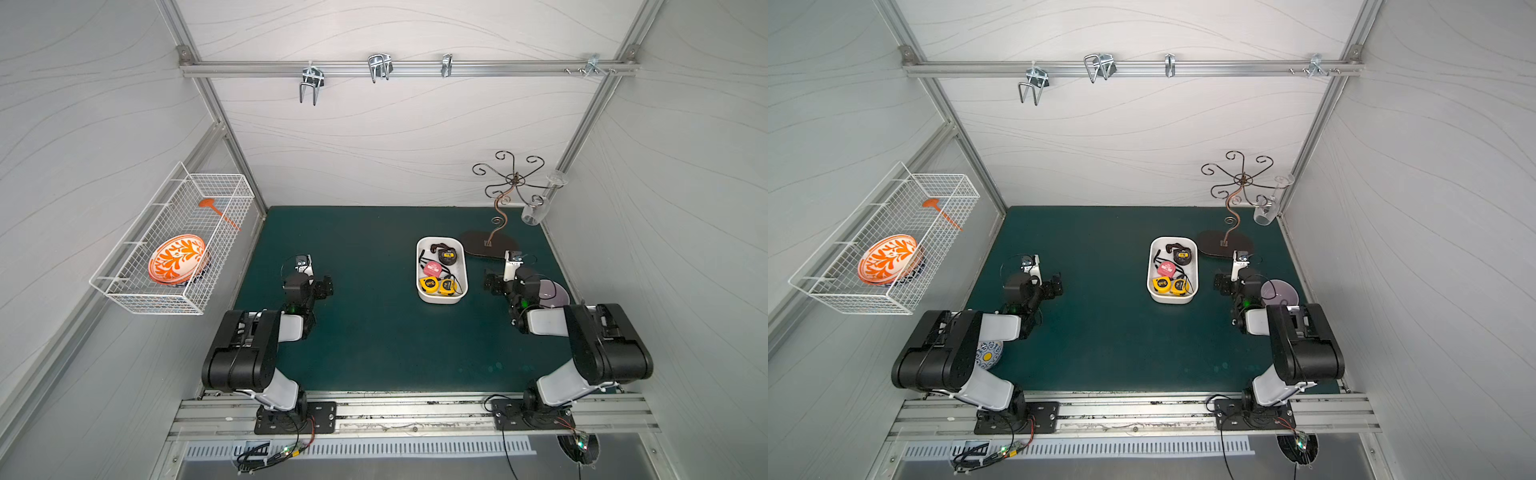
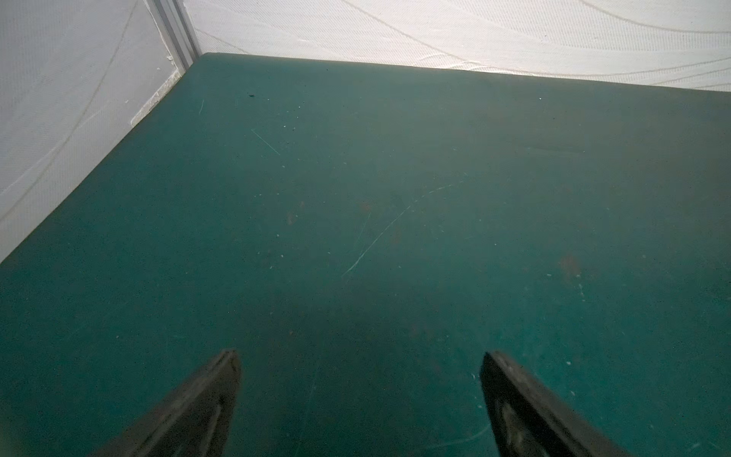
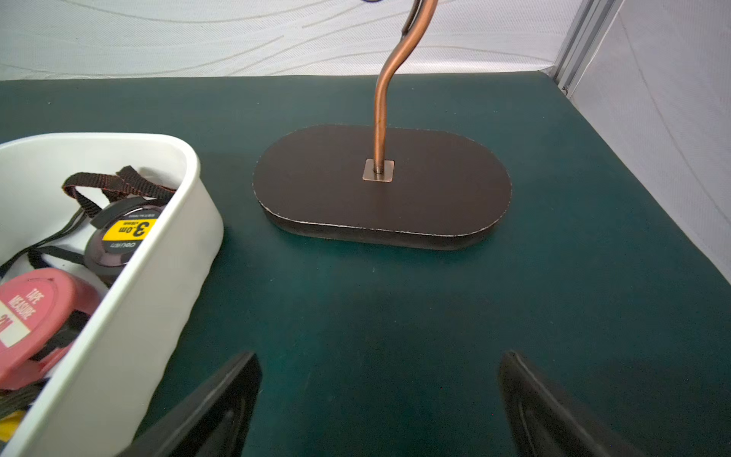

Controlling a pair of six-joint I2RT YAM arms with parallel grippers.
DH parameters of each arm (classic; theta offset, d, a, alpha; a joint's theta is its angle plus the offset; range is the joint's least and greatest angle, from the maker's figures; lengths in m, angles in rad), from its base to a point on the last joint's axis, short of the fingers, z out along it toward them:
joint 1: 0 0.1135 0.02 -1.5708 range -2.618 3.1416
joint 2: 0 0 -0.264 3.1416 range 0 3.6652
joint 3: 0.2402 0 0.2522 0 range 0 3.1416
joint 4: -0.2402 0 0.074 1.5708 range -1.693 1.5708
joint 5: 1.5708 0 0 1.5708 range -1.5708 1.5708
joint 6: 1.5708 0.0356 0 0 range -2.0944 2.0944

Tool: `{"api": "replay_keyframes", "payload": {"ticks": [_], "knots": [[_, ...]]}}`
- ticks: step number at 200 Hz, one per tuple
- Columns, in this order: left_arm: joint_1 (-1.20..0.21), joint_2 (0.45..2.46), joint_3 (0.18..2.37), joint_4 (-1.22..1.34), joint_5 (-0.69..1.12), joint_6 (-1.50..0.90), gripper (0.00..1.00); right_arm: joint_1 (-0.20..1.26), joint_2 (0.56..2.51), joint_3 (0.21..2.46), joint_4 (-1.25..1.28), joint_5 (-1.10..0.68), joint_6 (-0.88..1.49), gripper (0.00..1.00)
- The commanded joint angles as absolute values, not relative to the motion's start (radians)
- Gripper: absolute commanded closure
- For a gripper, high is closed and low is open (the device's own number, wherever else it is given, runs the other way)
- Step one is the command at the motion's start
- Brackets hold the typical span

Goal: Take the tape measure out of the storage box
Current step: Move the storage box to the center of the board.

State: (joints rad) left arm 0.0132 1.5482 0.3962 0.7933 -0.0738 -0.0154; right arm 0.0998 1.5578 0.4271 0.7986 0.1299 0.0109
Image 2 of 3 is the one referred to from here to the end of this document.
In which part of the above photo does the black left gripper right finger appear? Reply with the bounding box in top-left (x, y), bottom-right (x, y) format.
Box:
top-left (480, 352), bottom-right (629, 457)

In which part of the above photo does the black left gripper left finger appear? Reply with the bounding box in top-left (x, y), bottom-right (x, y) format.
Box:
top-left (91, 350), bottom-right (241, 457)

